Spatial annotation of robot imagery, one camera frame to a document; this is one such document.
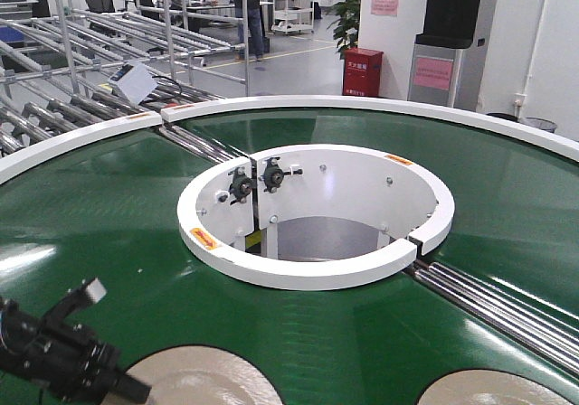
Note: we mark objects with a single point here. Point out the standing person in jeans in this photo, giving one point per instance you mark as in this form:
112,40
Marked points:
254,24

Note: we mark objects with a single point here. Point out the green conveyor belt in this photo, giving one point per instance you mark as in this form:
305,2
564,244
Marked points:
282,233

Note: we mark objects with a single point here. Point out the white control box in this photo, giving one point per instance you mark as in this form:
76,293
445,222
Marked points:
133,81

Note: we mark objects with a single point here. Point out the green potted plant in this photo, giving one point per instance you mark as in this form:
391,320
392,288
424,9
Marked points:
346,26

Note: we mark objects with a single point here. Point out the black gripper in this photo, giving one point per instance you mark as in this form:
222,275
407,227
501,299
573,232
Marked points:
68,361

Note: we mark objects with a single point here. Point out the black water dispenser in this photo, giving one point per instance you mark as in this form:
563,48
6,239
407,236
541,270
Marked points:
448,31

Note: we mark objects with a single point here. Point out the white rolling cart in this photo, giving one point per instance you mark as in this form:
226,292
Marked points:
292,16

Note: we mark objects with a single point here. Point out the metal roller rack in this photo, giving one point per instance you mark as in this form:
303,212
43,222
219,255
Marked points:
57,57

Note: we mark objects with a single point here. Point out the steel conveyor rollers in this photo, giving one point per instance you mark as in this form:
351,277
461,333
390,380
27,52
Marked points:
541,333

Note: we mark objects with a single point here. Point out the beige plate with black rim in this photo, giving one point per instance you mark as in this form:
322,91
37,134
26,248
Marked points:
198,374

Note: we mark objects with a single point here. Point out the red fire extinguisher cabinet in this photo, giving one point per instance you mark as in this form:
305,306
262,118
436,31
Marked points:
362,72

